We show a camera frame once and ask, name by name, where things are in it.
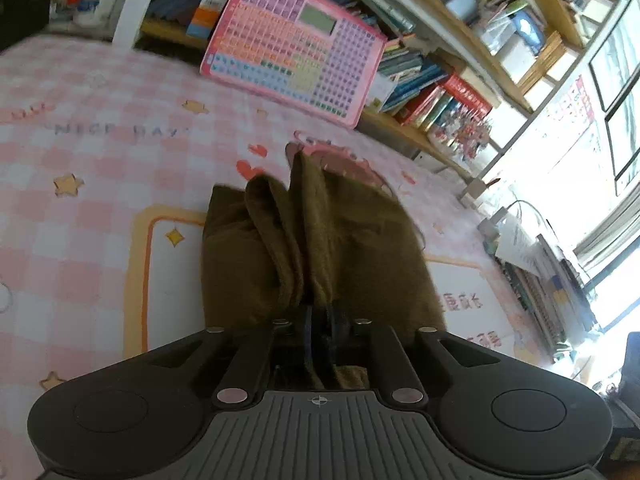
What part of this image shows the row of colourful books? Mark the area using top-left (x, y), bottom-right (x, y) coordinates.
top-left (367, 35), bottom-right (496, 133)

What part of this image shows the pink checkered printed mat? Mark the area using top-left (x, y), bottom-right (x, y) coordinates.
top-left (0, 35), bottom-right (558, 463)

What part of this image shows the wooden bookshelf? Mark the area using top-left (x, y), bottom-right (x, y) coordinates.
top-left (139, 0), bottom-right (633, 183)

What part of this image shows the floral printed box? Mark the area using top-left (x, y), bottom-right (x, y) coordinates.
top-left (427, 104), bottom-right (497, 157)

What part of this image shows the white paper sheet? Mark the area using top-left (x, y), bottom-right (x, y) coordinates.
top-left (495, 214), bottom-right (545, 279)

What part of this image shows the window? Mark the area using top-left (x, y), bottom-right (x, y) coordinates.
top-left (572, 0), bottom-right (640, 321)

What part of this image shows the olive green garment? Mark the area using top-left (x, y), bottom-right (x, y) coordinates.
top-left (200, 151), bottom-right (447, 393)

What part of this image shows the stack of books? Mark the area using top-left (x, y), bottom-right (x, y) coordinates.
top-left (494, 232), bottom-right (601, 363)

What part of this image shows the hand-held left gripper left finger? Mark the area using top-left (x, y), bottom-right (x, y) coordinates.
top-left (147, 305), bottom-right (315, 409)

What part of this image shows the wall poster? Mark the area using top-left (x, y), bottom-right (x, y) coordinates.
top-left (542, 74), bottom-right (607, 163)

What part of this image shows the pink learning tablet toy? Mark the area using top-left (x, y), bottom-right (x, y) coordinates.
top-left (199, 0), bottom-right (387, 130)

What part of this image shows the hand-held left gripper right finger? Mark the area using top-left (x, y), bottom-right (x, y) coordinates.
top-left (325, 307), bottom-right (503, 407)

